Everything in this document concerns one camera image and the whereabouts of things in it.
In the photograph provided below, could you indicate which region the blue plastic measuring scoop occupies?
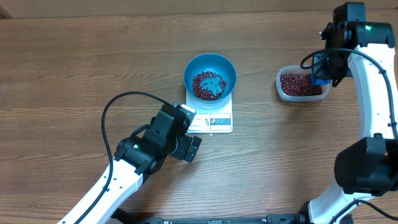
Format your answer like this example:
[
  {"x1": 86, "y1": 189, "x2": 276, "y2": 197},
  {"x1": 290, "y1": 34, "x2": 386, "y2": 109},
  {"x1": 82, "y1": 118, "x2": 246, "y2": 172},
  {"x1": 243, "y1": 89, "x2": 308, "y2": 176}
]
[{"x1": 311, "y1": 74, "x2": 331, "y2": 86}]

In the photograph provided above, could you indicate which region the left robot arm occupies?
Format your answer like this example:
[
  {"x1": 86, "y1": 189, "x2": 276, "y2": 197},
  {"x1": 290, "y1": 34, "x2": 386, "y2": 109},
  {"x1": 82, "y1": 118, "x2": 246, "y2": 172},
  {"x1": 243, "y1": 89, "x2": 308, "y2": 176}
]
[{"x1": 61, "y1": 103, "x2": 201, "y2": 223}]

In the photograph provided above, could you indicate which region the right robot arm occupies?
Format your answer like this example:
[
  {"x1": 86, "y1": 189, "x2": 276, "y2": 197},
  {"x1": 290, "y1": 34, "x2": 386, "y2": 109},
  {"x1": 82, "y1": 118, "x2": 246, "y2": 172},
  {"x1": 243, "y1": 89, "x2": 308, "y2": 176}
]
[{"x1": 295, "y1": 2, "x2": 397, "y2": 223}]

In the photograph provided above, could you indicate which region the white digital kitchen scale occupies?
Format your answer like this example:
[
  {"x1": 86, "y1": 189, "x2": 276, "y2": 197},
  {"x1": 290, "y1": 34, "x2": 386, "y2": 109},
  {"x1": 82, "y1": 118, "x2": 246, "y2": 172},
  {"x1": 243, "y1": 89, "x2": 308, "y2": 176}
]
[{"x1": 186, "y1": 92, "x2": 233, "y2": 134}]

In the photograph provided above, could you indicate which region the blue metal bowl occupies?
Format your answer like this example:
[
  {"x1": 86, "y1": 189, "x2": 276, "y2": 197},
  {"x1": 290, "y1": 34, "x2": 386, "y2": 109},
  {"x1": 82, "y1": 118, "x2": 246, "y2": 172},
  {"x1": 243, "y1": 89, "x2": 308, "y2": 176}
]
[{"x1": 183, "y1": 54, "x2": 237, "y2": 104}]

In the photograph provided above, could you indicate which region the clear plastic food container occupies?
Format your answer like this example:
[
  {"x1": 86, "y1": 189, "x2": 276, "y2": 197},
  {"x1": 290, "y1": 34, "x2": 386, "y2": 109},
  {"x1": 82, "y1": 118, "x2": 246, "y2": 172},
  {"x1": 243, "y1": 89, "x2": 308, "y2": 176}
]
[{"x1": 276, "y1": 65, "x2": 330, "y2": 103}]

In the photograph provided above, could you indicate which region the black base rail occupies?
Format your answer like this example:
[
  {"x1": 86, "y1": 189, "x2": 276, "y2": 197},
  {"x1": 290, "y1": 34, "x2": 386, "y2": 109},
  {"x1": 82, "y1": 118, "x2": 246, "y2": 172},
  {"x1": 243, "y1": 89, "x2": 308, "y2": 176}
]
[{"x1": 106, "y1": 208, "x2": 306, "y2": 224}]

